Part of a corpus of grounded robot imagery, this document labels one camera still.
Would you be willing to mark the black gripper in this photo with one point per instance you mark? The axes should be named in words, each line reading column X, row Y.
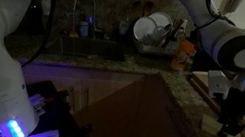
column 239, row 106

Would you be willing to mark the small wooden chopping board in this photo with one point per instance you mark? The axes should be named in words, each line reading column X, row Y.
column 201, row 79

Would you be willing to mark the orange sponge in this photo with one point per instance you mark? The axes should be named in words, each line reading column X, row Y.
column 74, row 34

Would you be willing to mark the orange plastic container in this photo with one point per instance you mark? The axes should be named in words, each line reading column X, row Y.
column 182, row 55

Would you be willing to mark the grey dish rack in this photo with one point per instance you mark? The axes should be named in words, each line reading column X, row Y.
column 156, row 50

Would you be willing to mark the dark cutlery holder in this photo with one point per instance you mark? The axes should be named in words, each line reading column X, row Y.
column 172, row 33

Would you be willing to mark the wooden kitchen cabinet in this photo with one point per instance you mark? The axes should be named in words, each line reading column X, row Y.
column 115, row 111

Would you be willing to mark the white dinner plate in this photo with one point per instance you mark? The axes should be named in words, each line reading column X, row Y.
column 143, row 28
column 162, row 19

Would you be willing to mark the steel kitchen sink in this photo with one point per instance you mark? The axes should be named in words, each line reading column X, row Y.
column 92, row 49

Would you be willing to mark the black robot cart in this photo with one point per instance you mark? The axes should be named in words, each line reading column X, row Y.
column 53, row 114

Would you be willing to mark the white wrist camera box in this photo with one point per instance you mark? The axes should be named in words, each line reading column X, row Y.
column 218, row 83

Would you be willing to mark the white wall phone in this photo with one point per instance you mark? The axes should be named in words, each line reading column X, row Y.
column 232, row 3

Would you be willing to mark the white wall outlet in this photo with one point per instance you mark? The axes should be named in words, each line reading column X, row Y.
column 45, row 6

